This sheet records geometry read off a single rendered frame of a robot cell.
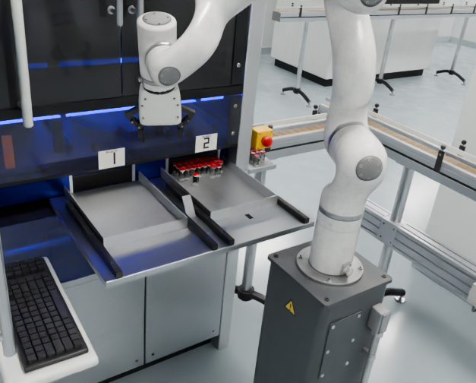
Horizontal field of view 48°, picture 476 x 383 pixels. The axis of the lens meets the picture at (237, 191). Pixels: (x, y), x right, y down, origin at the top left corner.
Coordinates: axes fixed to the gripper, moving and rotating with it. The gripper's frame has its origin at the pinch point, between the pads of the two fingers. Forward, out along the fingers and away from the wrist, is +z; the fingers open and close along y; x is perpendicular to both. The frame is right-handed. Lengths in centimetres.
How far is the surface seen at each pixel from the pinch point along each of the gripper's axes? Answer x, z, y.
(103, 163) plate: 19.1, 25.6, -17.6
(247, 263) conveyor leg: 41, 110, 38
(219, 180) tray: 29, 44, 20
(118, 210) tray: 8.9, 36.1, -13.9
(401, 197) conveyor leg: 46, 76, 105
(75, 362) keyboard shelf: -45, 27, -21
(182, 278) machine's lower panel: 15, 83, 6
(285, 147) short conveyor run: 57, 54, 51
